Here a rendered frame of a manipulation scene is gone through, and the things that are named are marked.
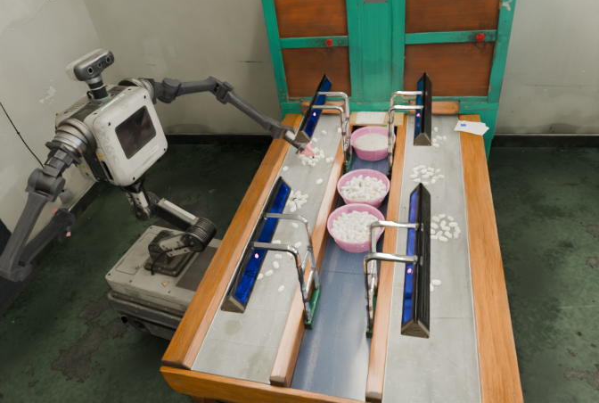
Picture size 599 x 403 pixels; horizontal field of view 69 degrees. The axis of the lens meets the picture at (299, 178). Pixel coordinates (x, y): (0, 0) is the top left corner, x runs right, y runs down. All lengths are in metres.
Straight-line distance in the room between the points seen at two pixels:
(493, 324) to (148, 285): 1.64
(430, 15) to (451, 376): 1.81
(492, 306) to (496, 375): 0.27
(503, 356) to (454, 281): 0.35
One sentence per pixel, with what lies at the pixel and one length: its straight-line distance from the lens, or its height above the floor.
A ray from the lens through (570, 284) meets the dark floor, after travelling 3.01.
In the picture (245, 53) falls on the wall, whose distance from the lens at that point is 3.75.
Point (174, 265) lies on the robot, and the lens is 2.43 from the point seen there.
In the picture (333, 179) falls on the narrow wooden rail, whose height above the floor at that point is 0.76.
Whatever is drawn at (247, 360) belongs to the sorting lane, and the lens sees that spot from 1.72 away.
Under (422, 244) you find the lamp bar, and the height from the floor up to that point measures 1.10.
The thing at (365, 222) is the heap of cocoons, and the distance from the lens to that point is 2.09.
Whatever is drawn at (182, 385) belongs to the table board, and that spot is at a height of 0.65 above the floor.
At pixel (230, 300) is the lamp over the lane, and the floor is 1.10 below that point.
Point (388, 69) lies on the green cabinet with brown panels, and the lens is 2.75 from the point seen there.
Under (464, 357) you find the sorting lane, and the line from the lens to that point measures 1.70.
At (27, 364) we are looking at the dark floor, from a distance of 3.19.
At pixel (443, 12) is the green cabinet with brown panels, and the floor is 1.37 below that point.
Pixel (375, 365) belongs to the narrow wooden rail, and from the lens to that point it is 1.63.
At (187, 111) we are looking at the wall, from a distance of 4.24.
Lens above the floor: 2.19
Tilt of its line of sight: 37 degrees down
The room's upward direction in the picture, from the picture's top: 9 degrees counter-clockwise
